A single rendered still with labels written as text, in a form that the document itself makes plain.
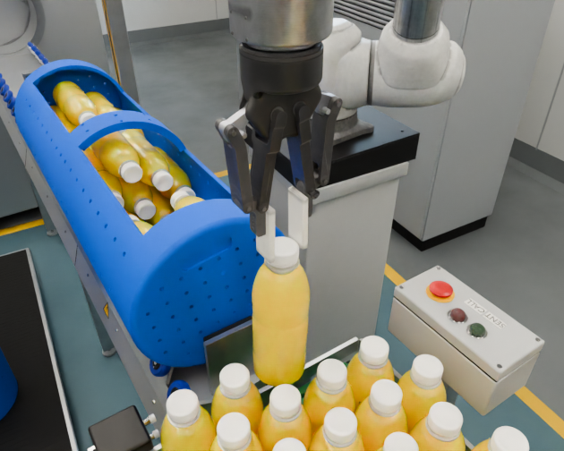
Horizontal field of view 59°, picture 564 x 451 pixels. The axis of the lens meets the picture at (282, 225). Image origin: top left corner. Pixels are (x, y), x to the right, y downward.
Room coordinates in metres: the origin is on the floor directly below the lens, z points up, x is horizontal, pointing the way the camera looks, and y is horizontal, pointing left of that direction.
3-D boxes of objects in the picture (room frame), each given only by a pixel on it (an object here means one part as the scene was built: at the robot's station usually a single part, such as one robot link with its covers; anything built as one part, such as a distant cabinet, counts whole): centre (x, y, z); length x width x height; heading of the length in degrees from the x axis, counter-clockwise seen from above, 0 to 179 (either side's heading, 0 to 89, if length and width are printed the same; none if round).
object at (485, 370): (0.53, -0.28, 1.05); 0.20 x 0.10 x 0.10; 33
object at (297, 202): (0.47, -0.02, 1.32); 0.03 x 0.01 x 0.07; 33
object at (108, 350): (1.38, 0.72, 0.31); 0.06 x 0.06 x 0.63; 33
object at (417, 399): (0.43, -0.19, 1.00); 0.07 x 0.07 x 0.19
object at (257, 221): (0.43, 0.03, 1.35); 0.03 x 0.01 x 0.05; 123
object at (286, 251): (0.45, 0.00, 1.28); 0.04 x 0.04 x 0.02
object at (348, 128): (1.26, -0.11, 1.10); 0.22 x 0.18 x 0.06; 35
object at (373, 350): (0.46, -0.13, 1.10); 0.04 x 0.04 x 0.02
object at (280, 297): (0.45, 0.00, 1.18); 0.07 x 0.07 x 0.19
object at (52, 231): (2.21, 1.25, 0.31); 0.06 x 0.06 x 0.63; 33
